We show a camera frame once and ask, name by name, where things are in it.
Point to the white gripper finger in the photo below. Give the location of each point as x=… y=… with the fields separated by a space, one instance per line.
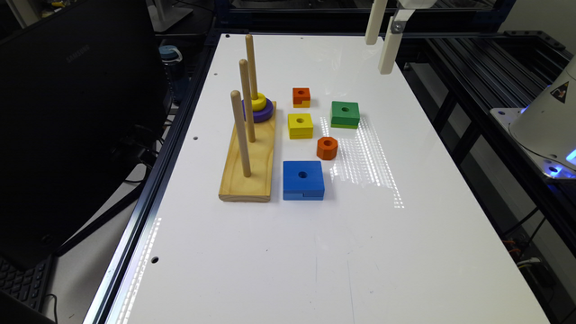
x=375 y=21
x=392 y=40

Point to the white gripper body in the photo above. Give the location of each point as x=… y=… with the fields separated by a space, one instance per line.
x=416 y=4

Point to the blue square block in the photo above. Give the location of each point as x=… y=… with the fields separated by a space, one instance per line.
x=303 y=180

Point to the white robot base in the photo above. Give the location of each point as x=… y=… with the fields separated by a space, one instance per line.
x=545 y=129

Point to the green square block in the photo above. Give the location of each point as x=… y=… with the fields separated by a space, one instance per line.
x=344 y=115

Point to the orange and yellow small block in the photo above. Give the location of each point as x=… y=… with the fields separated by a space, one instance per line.
x=301 y=97

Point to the orange octagonal block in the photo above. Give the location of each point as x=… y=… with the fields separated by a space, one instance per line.
x=327 y=148

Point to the yellow square block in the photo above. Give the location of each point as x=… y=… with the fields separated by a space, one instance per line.
x=300 y=126

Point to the rear wooden peg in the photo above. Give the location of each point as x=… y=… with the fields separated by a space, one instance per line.
x=251 y=60

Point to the wooden peg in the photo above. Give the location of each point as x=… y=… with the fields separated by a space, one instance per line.
x=248 y=109
x=251 y=60
x=236 y=102

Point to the middle wooden peg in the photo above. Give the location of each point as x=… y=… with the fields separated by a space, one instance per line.
x=248 y=109

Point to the front wooden peg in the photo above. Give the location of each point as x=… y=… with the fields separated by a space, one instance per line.
x=236 y=102

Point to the water bottle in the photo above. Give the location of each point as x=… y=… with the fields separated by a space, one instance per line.
x=178 y=80

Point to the black Samsung monitor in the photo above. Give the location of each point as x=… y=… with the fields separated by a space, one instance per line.
x=83 y=93

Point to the black keyboard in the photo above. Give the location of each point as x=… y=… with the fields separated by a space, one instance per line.
x=29 y=286

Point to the black aluminium frame rack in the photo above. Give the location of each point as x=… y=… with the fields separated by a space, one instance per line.
x=458 y=79

